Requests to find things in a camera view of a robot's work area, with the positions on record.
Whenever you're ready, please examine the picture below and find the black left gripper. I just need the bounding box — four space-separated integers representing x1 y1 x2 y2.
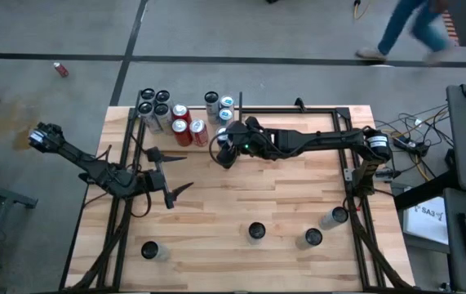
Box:
134 147 195 210

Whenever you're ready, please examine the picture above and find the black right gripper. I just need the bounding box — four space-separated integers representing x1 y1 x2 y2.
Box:
214 117 278 169

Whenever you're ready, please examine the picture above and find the red Coca-Cola can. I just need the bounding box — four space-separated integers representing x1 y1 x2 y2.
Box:
188 118 210 148
171 104 193 123

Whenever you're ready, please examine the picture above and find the silver Celsius energy drink can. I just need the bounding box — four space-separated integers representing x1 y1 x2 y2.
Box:
203 91 220 126
246 221 267 245

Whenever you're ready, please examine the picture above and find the red Coke Zero Sugar can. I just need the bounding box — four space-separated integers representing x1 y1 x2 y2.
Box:
171 119 192 147

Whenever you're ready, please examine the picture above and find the wooden shelf board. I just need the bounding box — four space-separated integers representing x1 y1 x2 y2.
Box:
143 107 242 153

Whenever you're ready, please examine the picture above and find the small red floor bottle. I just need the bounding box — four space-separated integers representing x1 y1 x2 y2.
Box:
52 61 70 78

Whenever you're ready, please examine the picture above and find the grey metal side table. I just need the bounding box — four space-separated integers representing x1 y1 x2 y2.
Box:
0 175 39 294

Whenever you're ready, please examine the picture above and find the black power strip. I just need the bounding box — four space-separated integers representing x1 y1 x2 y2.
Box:
393 136 419 150

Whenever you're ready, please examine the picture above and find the person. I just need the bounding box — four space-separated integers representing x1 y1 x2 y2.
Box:
354 0 456 66

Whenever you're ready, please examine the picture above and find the black desk leg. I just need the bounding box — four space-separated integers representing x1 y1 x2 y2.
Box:
393 167 462 210

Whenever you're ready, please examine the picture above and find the white SA3 paper sign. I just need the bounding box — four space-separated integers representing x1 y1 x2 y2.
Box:
402 195 450 246

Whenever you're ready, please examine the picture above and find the black looped camera cable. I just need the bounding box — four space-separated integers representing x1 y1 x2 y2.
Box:
129 189 153 218
208 130 233 164

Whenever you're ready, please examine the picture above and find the black clamp bracket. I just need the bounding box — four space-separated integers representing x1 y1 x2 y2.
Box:
293 96 309 114

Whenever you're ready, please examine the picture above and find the black braided cable sleeve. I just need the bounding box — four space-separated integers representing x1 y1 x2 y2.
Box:
346 199 415 292
69 203 134 292

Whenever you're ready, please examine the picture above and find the tangle of floor cables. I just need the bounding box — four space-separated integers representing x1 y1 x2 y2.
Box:
373 104 452 183

